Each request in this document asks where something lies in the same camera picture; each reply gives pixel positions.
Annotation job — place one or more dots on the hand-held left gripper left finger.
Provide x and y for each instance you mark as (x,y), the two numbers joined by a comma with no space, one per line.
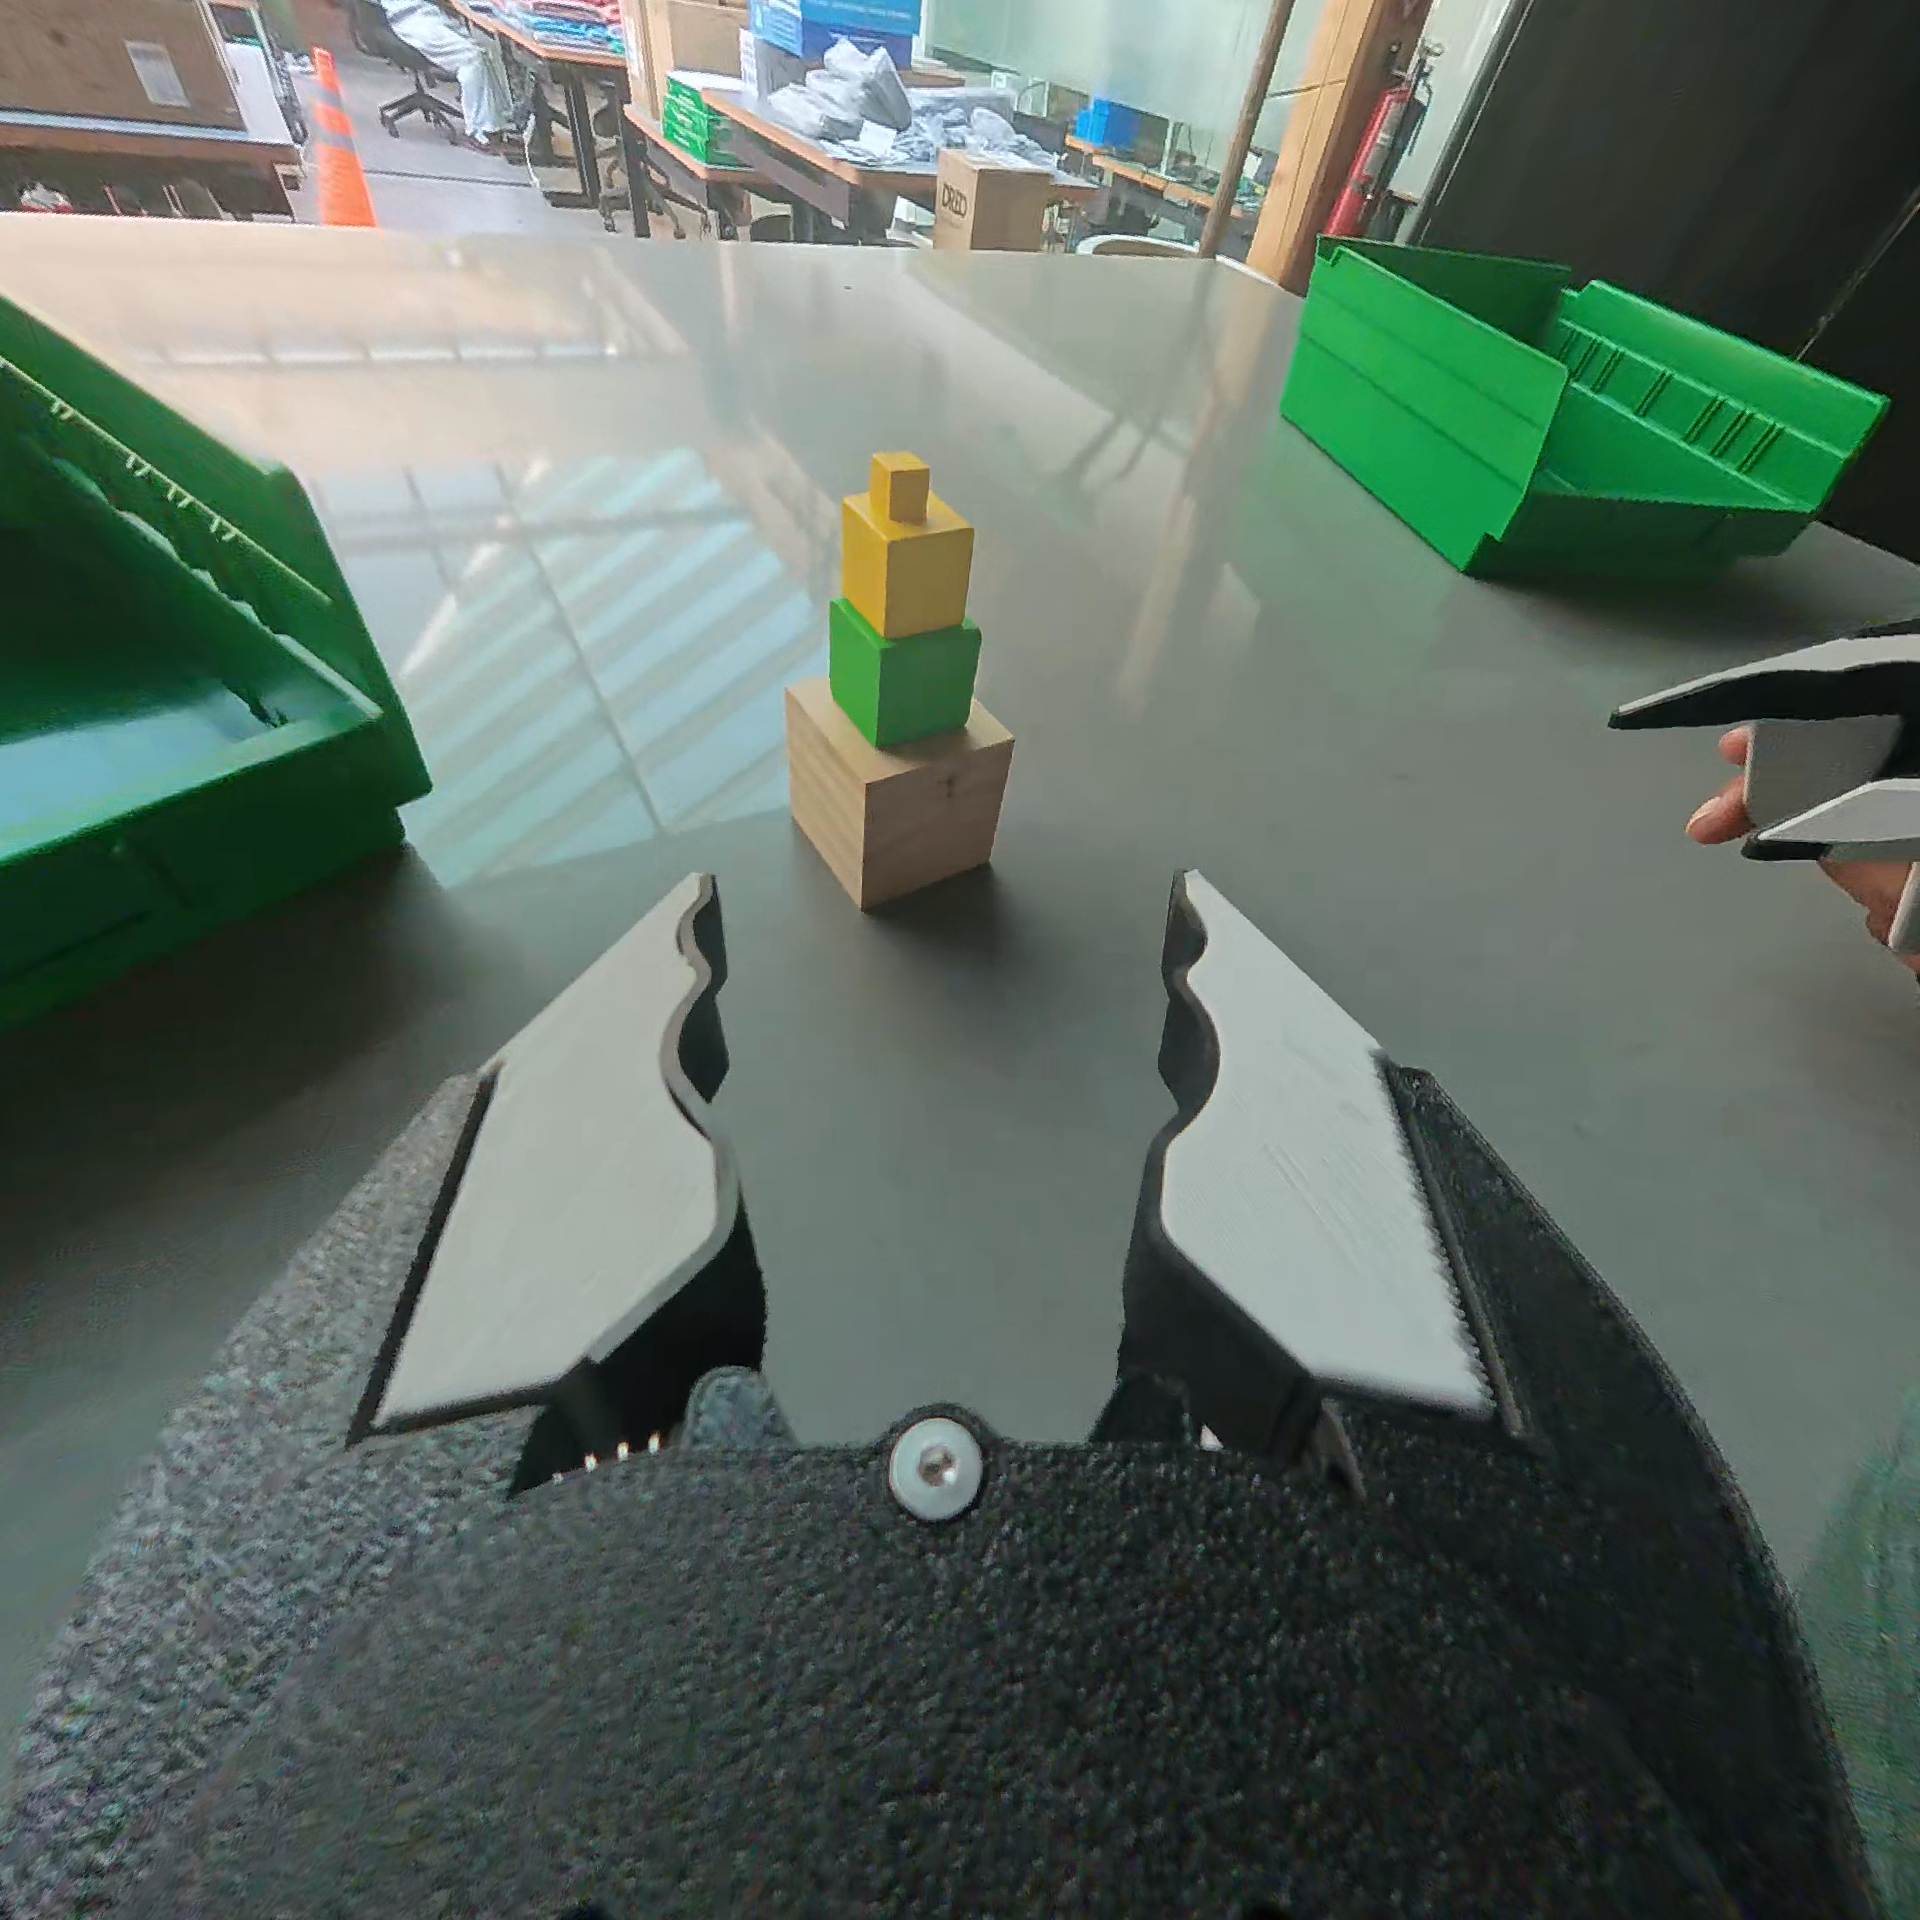
(585,1214)

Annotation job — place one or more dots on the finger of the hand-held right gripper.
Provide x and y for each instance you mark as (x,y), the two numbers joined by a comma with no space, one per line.
(1861,825)
(1829,682)

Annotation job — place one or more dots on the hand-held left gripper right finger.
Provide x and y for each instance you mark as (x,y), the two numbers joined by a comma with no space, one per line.
(1305,1214)

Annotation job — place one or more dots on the green plastic bin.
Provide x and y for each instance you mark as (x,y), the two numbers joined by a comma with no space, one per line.
(1425,406)
(180,721)

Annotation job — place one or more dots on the large plain wooden cube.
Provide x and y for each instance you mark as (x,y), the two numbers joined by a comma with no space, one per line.
(901,825)

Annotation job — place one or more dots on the green wooden cube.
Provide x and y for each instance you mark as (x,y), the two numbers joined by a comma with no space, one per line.
(908,682)

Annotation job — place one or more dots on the tiny yellow wooden cube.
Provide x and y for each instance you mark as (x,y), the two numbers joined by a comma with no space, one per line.
(901,488)

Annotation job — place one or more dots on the red fire extinguisher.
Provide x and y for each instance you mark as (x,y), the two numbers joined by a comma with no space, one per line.
(1380,136)

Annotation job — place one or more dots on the person's green clothing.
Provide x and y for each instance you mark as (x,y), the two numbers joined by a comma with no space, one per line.
(1868,1650)

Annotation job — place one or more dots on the wooden pillar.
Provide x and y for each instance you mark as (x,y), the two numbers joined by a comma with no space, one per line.
(1328,136)

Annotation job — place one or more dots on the thin metal pole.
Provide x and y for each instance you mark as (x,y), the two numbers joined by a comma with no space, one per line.
(1244,136)

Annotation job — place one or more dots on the blue storage bin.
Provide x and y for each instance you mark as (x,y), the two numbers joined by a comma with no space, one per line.
(1117,128)

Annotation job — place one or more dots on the printed cardboard box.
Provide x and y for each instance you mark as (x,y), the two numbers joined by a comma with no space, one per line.
(990,202)

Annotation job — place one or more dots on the wooden table with clutter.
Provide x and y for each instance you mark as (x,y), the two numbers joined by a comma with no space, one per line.
(810,164)

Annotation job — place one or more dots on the orange traffic cone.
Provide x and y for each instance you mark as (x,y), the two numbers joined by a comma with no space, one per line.
(340,150)

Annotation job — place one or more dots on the pile of grey bagged clothes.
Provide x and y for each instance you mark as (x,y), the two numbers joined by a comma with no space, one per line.
(869,100)

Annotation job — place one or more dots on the black swivel chair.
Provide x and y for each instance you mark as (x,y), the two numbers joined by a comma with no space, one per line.
(394,89)

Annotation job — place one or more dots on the long table with folded clothes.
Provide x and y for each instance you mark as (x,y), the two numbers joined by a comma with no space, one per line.
(579,60)

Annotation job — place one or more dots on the wooden work table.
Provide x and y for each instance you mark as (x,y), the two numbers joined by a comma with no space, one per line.
(149,143)

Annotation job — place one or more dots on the stack of flat cardboard boxes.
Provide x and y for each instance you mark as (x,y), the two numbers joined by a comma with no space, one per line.
(681,37)

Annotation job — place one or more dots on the stack of blue boxes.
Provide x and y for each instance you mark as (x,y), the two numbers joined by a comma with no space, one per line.
(832,23)

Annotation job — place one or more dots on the stack of folded clothes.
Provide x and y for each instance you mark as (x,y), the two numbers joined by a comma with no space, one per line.
(563,14)

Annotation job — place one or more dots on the large scribbled cardboard box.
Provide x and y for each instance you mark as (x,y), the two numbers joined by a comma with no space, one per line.
(76,60)

